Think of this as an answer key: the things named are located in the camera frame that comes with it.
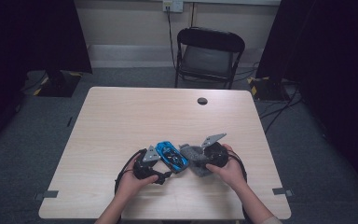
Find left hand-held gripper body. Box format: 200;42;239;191
132;145;163;181

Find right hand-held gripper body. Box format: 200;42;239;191
200;133;230;169

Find grey fuzzy cloth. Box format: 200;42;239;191
179;143;214;178

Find blue toy car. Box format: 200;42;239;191
154;140;190;175

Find person's right hand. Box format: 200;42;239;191
205;143;247;191

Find person's left hand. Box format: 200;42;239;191
115;153;159;201

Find grey tape strip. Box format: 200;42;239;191
34;189;60;202
271;187;295;198

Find black stand base yellow tape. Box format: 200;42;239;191
247;76;291;103

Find black folding chair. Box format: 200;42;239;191
173;26;247;91

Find black curtain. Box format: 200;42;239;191
255;0;358;200
0;0;93;157

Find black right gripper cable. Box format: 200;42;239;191
227;148;249;184

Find black floor cables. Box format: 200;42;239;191
258;86;303;135

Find black wall power cable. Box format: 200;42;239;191
165;6;178;70

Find white wall outlet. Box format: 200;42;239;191
162;0;185;14

